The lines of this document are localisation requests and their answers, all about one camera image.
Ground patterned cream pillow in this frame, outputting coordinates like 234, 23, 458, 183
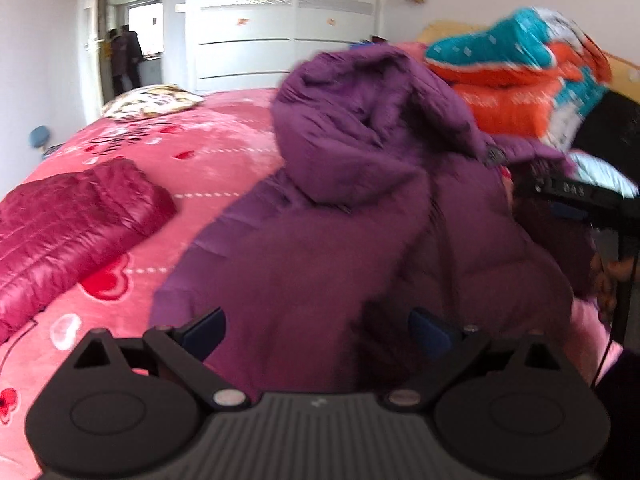
102, 84, 204, 121

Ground purple hooded padded jacket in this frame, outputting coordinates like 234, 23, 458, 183
150, 42, 597, 396

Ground orange and teal quilt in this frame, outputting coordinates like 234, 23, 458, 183
424, 6, 614, 154

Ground dark red padded jacket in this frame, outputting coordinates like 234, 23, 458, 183
0, 157, 179, 346

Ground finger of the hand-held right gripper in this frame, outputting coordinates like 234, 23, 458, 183
484, 146, 540, 197

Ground white door frame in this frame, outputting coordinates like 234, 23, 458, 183
79, 0, 167, 111

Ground person's right hand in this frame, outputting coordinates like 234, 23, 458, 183
590, 252, 634, 327

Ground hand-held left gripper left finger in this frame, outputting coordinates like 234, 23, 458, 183
65, 307, 250, 412

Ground dark cloth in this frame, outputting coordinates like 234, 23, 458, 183
571, 87, 640, 162

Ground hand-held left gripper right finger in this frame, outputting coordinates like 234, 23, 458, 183
384, 307, 572, 412

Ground light blue padded jacket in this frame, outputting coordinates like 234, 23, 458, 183
569, 152, 640, 199

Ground white wardrobe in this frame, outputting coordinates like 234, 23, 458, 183
162, 0, 384, 96

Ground thin black cable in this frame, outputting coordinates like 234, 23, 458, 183
590, 280, 632, 391

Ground pink heart print blanket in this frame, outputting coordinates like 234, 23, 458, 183
0, 85, 626, 480

